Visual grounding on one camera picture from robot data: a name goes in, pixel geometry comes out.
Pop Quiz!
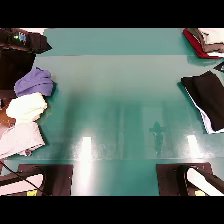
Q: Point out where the cream garment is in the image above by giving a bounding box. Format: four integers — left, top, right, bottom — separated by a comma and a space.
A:
5, 92, 49, 124

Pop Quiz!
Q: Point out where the red garment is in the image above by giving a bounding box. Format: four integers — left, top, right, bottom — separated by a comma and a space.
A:
182, 28, 224, 60

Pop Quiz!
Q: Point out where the white garment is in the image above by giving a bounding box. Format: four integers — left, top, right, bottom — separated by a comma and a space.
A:
197, 28, 224, 46

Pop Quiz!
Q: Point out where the purple garment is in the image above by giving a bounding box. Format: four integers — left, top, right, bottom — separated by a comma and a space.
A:
13, 66, 55, 98

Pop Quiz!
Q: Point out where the black garment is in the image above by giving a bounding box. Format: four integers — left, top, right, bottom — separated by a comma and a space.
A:
180, 70, 224, 135

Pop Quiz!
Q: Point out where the black cable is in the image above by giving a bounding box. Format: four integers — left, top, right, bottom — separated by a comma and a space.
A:
0, 159, 48, 197

